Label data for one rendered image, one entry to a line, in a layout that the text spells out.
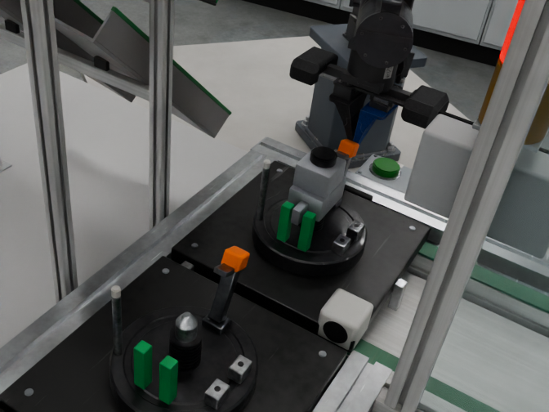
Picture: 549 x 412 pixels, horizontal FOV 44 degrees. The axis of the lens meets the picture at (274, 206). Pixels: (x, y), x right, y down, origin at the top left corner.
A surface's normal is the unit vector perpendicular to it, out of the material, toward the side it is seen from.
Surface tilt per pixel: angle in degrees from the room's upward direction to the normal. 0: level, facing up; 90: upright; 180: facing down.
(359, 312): 0
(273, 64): 0
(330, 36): 0
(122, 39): 90
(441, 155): 90
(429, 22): 90
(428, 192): 90
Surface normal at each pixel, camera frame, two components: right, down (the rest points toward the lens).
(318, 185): -0.50, 0.48
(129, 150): 0.11, -0.79
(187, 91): 0.76, 0.47
